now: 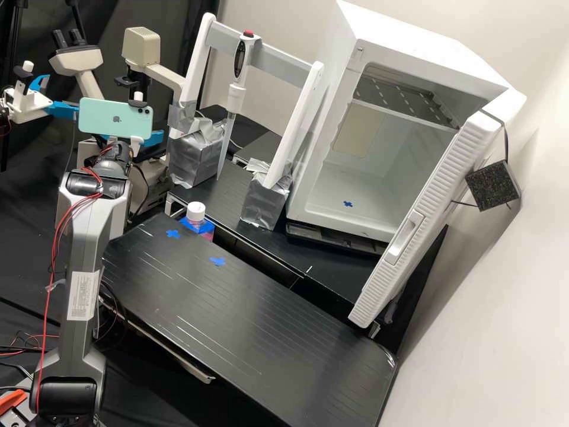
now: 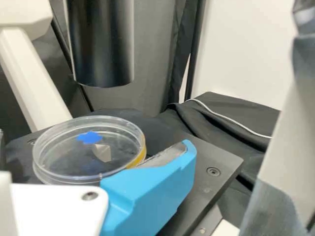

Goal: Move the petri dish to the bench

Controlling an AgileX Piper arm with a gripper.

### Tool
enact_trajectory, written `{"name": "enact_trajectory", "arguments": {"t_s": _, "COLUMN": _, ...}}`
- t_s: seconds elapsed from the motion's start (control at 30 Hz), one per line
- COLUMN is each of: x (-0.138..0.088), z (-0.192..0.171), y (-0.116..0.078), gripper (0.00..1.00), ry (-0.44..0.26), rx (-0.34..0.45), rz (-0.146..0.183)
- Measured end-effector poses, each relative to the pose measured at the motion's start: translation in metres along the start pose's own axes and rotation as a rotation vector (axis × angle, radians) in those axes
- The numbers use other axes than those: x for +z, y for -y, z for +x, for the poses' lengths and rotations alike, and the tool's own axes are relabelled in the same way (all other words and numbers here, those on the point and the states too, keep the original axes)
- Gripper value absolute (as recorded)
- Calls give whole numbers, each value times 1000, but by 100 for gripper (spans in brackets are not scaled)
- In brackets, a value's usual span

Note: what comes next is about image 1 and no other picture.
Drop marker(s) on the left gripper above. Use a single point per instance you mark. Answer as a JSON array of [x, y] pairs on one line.
[[26, 106]]

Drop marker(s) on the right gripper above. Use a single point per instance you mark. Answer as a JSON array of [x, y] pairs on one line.
[[135, 140]]

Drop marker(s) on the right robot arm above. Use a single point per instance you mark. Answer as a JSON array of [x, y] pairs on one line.
[[84, 231]]

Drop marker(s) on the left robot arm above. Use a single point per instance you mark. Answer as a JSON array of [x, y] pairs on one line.
[[3, 115]]

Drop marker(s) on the left phone holder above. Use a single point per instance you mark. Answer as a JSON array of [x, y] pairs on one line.
[[24, 75]]

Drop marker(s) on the small bottle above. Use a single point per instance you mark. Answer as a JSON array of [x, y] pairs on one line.
[[196, 212]]

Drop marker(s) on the cream microscope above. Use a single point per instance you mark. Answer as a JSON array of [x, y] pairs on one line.
[[140, 44]]

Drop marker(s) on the blue bottle holder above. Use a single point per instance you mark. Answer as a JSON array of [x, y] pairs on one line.
[[189, 224]]

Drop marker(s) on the pipette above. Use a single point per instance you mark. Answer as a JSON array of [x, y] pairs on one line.
[[238, 71]]

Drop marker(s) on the white pipette stand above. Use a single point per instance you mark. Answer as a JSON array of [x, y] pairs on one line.
[[289, 129]]

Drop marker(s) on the white incubator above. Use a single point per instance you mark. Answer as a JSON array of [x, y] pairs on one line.
[[400, 58]]

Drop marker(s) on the incubator door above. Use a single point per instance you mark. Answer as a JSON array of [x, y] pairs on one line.
[[426, 213]]

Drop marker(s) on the right wrist camera phone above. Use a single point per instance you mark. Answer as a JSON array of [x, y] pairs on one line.
[[111, 116]]

